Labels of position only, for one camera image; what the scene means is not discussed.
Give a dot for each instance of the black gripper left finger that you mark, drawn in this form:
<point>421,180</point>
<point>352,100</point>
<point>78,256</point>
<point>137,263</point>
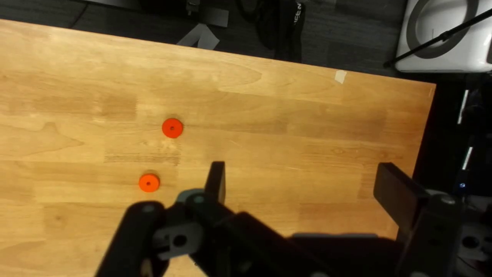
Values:
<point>215,180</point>

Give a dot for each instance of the white round appliance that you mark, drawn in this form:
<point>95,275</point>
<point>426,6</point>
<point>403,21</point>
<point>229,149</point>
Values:
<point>461,52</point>

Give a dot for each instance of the small tape piece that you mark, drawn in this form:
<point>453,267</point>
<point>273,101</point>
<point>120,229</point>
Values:
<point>339,78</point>

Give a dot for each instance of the orange disk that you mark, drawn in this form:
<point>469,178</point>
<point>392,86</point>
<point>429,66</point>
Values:
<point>149,183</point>
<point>172,129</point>

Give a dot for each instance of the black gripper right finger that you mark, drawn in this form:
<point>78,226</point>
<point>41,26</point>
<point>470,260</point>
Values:
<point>396,193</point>

